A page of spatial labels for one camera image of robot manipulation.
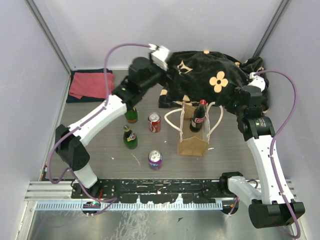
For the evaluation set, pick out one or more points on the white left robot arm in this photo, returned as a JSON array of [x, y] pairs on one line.
[[71, 141]]

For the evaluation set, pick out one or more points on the green bottle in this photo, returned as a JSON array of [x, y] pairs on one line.
[[129, 138], [131, 115]]

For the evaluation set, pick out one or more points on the aluminium frame rail front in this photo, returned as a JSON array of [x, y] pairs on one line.
[[45, 190]]

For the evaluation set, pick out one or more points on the glass cola bottle red cap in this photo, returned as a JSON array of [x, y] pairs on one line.
[[198, 116]]

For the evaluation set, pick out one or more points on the green bottle near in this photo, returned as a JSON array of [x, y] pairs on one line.
[[129, 138]]

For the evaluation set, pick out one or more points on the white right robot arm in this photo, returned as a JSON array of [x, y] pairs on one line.
[[273, 205]]

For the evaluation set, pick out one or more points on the green bottle far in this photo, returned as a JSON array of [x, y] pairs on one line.
[[131, 115]]

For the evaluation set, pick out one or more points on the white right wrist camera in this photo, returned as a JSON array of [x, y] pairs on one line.
[[257, 81]]

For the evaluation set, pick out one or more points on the purple soda can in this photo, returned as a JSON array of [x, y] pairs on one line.
[[155, 159]]

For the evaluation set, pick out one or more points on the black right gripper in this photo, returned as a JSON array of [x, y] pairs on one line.
[[232, 91]]

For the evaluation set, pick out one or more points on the dark teal folded cloth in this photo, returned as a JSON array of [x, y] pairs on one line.
[[71, 99]]

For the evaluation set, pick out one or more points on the red cola can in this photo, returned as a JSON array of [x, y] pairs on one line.
[[154, 122]]

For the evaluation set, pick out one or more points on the pink folded cloth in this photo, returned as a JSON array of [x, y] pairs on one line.
[[92, 85]]

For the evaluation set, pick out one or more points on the black floral fleece blanket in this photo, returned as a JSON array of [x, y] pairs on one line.
[[203, 75]]

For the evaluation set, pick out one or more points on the black mounting base rail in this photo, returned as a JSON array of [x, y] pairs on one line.
[[160, 191]]

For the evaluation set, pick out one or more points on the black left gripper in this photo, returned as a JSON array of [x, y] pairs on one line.
[[153, 66]]

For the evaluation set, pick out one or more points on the white slotted cable duct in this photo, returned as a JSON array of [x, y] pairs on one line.
[[88, 206]]

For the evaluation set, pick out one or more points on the burlap canvas cat-print bag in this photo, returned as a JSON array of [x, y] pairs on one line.
[[193, 143]]

